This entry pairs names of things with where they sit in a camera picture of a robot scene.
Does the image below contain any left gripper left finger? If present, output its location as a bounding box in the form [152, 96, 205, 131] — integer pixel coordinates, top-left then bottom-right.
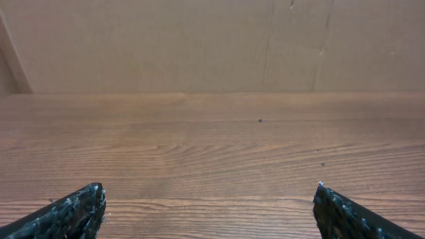
[1, 183, 106, 239]

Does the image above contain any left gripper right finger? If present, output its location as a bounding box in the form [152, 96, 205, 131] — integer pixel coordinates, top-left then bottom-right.
[313, 181, 423, 239]

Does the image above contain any cardboard box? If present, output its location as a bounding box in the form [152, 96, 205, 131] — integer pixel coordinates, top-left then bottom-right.
[1, 1, 424, 94]

